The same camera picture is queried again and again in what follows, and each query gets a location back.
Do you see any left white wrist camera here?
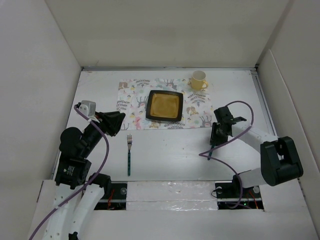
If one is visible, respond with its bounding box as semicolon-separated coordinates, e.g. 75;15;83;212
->
74;100;96;121

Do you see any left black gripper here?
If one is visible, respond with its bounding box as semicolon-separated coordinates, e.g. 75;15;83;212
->
80;110;125;157

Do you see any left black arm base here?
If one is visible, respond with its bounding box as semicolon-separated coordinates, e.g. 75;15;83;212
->
94;181;128;211

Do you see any silver table knife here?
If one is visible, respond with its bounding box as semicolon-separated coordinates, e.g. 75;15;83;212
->
207;144;215;161

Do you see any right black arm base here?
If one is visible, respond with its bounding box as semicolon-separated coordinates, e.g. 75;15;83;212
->
211;176;264;210

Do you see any square black brown plate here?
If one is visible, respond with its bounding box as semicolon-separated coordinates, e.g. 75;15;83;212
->
145;90;184;122

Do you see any fork with teal handle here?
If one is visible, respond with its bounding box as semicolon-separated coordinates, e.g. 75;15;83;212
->
127;134;133;177

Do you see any yellow ceramic mug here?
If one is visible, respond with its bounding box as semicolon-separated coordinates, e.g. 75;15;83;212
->
188;70;209;91

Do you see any floral patterned cloth napkin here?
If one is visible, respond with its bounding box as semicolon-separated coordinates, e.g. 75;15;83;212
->
116;78;213;130

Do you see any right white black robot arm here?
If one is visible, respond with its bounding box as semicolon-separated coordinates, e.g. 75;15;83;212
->
210;106;304;197

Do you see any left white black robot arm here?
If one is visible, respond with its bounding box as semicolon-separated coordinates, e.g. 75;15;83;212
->
42;111;126;240

